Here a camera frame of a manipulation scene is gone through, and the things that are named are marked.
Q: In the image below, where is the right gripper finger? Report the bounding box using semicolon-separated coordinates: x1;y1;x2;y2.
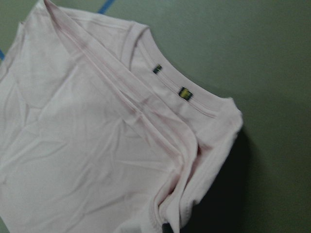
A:
162;223;173;233

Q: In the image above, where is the pink Snoopy t-shirt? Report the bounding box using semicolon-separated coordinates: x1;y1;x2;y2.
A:
0;0;242;233

